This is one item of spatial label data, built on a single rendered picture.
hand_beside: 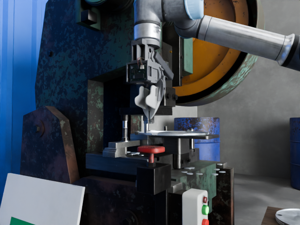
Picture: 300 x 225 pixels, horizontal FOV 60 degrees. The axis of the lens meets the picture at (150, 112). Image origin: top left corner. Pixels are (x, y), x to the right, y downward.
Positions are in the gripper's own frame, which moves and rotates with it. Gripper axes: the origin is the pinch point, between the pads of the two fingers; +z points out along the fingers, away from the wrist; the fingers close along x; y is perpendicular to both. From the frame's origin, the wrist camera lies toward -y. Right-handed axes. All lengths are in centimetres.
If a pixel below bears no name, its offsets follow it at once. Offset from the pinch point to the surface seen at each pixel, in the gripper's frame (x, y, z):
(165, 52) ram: -14.6, -33.9, -27.7
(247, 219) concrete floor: -12, -170, 85
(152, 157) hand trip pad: 0.6, 0.5, 12.3
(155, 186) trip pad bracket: 3.0, 2.4, 19.7
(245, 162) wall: -58, -363, 67
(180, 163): -5.1, -28.7, 18.2
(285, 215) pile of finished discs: 26, -82, 48
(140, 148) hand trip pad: -1.5, 3.0, 9.7
